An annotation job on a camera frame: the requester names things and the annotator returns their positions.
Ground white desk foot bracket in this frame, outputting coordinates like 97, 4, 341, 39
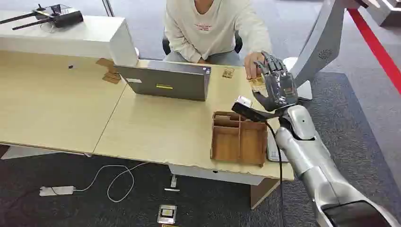
164, 174, 181, 192

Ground white stand base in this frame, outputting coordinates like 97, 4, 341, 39
283, 56, 314, 102

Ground yellowish printed card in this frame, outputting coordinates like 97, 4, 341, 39
248, 75, 267, 93

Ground white power cable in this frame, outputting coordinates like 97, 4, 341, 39
73, 161, 151, 204

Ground grey curved stand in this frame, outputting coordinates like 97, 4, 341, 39
289, 0, 370, 88

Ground person's hand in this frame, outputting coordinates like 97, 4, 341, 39
244, 52, 267, 80

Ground metal floor socket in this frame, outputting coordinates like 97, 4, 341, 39
157, 204, 178, 225

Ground white power strip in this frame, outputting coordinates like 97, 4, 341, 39
39, 185, 77, 197

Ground grey laptop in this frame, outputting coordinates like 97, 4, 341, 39
114, 60, 212, 102

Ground grey bench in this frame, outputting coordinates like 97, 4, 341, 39
365, 0, 401, 27

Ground pale wrist camera, black mount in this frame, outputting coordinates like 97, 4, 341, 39
231, 95, 280, 123

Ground wooden card box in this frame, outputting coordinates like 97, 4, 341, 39
210, 111, 269, 167

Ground pale wooden desk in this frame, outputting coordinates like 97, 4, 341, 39
0, 50, 296, 210

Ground metal pole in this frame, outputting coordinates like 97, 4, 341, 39
101, 0, 115, 17

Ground grey flat device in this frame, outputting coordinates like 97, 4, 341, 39
266, 129, 289, 164

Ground black router with antennas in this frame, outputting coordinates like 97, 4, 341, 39
0, 3, 85, 31

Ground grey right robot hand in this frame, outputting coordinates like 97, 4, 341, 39
253, 51, 299, 113

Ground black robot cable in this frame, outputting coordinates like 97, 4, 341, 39
265, 121, 286, 227

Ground white cabinet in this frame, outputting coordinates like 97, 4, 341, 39
0, 10, 139, 67

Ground person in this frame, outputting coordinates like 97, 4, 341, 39
162, 0, 273, 80

